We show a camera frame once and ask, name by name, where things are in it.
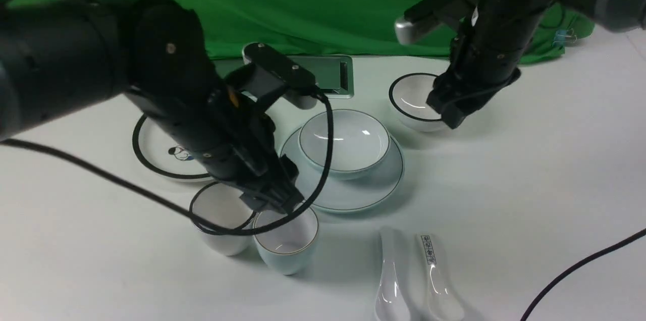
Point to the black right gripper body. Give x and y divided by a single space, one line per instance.
482 62

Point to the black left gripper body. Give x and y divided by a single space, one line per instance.
225 133

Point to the light blue cup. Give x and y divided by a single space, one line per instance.
289 248

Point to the light blue shallow bowl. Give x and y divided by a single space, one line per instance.
360 142

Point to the plain white ceramic spoon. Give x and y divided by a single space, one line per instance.
390 302

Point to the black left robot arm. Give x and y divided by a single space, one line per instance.
63 56

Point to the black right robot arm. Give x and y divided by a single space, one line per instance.
524 16

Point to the white cup black rim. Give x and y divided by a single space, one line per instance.
221 205

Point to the white plate with cartoon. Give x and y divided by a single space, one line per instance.
159 153

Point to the blue binder clip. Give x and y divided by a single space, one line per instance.
564 37

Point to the white bowl black rim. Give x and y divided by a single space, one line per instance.
408 95

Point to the light blue plate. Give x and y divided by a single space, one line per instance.
348 195

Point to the white spoon with label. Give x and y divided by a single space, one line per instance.
441 302

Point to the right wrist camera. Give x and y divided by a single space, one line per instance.
428 15

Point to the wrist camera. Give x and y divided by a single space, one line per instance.
428 15
269 75

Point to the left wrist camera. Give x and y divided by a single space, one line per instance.
269 75

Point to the metal table cable tray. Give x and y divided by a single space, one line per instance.
333 73

